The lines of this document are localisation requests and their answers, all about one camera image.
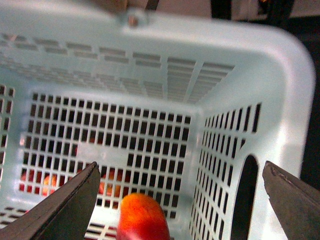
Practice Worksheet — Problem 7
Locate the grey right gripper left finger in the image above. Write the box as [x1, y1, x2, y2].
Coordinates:
[0, 161, 101, 240]

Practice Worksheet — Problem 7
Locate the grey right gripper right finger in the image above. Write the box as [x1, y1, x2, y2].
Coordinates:
[262, 161, 320, 240]

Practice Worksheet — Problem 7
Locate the red orange mango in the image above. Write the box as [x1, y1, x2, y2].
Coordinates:
[116, 193, 170, 240]

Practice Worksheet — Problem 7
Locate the light blue plastic basket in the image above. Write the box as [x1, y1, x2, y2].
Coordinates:
[0, 0, 316, 240]

